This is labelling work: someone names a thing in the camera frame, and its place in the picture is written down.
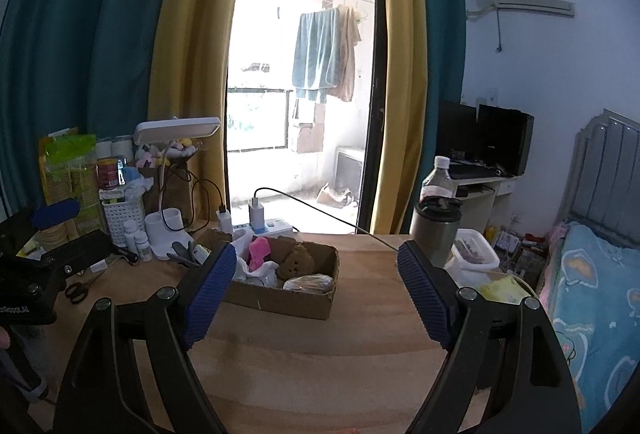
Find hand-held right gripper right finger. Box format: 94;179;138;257
396;240;583;434

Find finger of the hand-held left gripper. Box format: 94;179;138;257
17;229;114;283
30;199;82;231

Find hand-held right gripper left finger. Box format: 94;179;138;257
52;241;239;434

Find grey sock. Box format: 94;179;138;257
166;240;202;269

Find pink plush cloth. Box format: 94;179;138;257
248;237;272;273

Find cardboard box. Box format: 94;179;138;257
192;228;340;321

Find brown fuzzy plush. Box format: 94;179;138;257
277;241;322;278

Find black scissors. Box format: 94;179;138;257
64;269;106;305

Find small white box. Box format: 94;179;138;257
17;234;42;261

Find green snack packet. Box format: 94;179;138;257
39;128;102;236

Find black flashlight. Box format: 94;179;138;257
112;243;139;265

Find plastic-wrapped white bundle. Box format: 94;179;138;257
235;261;279;289

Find white perforated basket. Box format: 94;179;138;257
100;197;147;248

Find steel tumbler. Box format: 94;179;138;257
409;195;464;268

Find white plastic container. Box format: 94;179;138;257
444;228;501;288

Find red can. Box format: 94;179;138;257
96;157;126;190

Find yellow packet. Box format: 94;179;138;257
475;275;532;306

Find white crumpled plastic bag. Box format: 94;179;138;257
125;176;155;203

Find white power strip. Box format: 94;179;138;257
232;217;296;238

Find white usb charger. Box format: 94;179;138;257
248;198;266;231

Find white paper roll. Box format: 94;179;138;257
110;134;134;159

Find plastic-wrapped beige bundle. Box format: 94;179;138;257
282;273;335;299

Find brown paper bag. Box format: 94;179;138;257
137;164;194;226

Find white computer desk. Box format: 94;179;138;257
452;174;517;236

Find clear water bottle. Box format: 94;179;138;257
422;155;457;203

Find wrapped plush flowers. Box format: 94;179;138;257
134;137;202;168

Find grey metal cabinet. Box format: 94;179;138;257
336;146;367;201

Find white desk lamp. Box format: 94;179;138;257
133;117;222;261

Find blue printed blanket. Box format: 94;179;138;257
542;219;640;417

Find black monitor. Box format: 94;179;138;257
477;103;535;178

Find teal curtain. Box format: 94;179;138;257
415;0;467;126
0;0;194;221

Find grey bed headboard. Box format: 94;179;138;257
565;109;640;251

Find yellow curtain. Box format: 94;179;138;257
147;0;256;236
372;0;429;236

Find beige hanging garment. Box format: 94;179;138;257
327;4;362;103

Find blue hanging towel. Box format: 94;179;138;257
291;8;341;104

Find black lamp cable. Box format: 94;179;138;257
159;160;228;232

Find usb charging cable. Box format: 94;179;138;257
253;187;402;251

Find black door frame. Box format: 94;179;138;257
366;0;389;235

